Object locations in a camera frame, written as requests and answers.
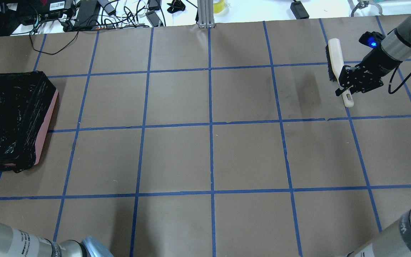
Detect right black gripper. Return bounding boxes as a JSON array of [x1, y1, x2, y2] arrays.
[[335, 48, 402, 96]]

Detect beige brush black bristles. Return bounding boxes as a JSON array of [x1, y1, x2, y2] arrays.
[[326, 39, 354, 108]]

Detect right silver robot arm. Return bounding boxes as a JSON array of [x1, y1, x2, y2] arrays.
[[326, 15, 411, 257]]

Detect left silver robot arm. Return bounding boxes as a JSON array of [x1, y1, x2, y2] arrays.
[[0, 223, 113, 257]]

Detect bin with black bag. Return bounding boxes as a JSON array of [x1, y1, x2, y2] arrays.
[[0, 71, 56, 173]]

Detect black power adapter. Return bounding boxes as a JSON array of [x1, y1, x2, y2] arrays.
[[290, 0, 309, 20]]

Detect yellow tape roll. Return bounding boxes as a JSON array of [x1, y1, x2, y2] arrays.
[[213, 0, 229, 14]]

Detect large black power brick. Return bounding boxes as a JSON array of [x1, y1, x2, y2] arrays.
[[73, 0, 100, 30]]

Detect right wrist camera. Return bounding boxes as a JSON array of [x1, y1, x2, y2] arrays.
[[358, 31, 386, 49]]

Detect aluminium frame post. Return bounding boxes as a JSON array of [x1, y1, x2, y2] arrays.
[[197, 0, 215, 29]]

